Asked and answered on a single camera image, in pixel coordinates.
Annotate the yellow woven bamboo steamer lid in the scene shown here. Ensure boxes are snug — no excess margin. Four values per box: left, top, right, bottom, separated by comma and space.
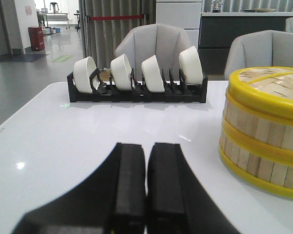
228, 66, 293, 126

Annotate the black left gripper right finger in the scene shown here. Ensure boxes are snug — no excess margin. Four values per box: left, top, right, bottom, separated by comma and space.
147, 143, 239, 234

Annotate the white bowl rightmost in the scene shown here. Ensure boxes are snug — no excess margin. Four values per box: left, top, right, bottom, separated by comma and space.
179, 46, 204, 85

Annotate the bamboo steamer drawer base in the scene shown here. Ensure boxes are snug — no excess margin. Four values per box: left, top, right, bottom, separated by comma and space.
220, 136, 293, 198

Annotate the white bowl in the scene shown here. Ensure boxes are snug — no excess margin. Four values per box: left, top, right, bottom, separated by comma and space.
141, 55, 165, 93
110, 54, 131, 91
179, 46, 204, 85
73, 57, 100, 94

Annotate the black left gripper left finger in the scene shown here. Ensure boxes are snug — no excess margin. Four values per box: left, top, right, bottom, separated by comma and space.
13, 143, 146, 234

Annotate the black dish rack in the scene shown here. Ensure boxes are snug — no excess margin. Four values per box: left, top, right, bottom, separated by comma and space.
67, 69, 208, 103

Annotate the dark counter cabinet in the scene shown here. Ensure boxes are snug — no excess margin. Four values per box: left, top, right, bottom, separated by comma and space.
198, 12, 293, 75

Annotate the grey chair right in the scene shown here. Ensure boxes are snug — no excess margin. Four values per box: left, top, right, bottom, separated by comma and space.
224, 30, 293, 80

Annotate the red box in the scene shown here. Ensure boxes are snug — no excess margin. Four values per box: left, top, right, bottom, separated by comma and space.
28, 26, 45, 51

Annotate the white bowl leftmost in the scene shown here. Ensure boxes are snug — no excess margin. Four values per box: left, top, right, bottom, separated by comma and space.
73, 57, 100, 94

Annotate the bamboo steamer drawer yellow rim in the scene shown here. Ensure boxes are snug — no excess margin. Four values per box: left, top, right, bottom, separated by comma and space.
221, 97, 293, 161

